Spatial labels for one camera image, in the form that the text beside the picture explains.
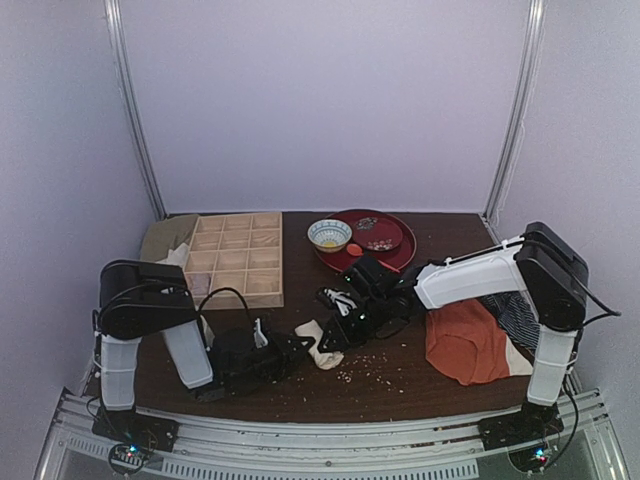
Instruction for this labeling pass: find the beige underwear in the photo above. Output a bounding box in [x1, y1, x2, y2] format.
[294, 319, 344, 370]

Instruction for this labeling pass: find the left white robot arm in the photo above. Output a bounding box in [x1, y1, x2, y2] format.
[93, 260, 315, 412]

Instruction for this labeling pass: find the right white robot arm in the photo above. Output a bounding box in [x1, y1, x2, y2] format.
[318, 222, 588, 407]

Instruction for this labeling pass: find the orange underwear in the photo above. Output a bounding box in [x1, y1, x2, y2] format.
[425, 299, 533, 386]

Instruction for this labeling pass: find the striped dark underwear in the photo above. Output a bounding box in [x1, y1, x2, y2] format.
[479, 291, 540, 353]

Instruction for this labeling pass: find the round red tray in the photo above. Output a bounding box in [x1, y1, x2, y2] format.
[307, 209, 417, 272]

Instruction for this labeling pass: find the red plastic spoon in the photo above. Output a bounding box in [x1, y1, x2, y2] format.
[346, 242, 401, 274]

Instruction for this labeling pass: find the red floral small plate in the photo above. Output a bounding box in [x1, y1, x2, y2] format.
[351, 215, 403, 252]

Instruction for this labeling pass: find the blue patterned bowl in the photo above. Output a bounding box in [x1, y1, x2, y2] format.
[307, 219, 352, 253]

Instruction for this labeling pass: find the wooden compartment tray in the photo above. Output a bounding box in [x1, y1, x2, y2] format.
[183, 212, 284, 310]

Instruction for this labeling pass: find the olive cloth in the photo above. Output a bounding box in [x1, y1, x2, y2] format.
[139, 214, 199, 262]

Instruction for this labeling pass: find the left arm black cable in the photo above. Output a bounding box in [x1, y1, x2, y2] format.
[91, 279, 251, 351]

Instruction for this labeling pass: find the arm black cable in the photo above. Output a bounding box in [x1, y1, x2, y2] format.
[519, 232, 624, 451]
[91, 279, 251, 351]

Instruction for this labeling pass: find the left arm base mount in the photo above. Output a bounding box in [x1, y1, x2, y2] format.
[92, 406, 179, 452]

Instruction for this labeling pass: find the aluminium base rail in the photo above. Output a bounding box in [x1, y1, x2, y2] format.
[37, 387, 629, 480]

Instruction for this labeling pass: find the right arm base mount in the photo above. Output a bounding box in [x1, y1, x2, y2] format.
[478, 401, 564, 451]

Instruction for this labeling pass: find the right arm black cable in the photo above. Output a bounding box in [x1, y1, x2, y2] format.
[519, 232, 624, 451]

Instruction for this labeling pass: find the right aluminium frame post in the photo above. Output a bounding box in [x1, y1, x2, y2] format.
[483, 0, 547, 227]

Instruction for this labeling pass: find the aluminium frame post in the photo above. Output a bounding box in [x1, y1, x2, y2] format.
[103, 0, 167, 220]
[483, 0, 547, 227]

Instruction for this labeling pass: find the left aluminium frame post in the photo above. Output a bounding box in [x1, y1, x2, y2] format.
[103, 0, 167, 220]

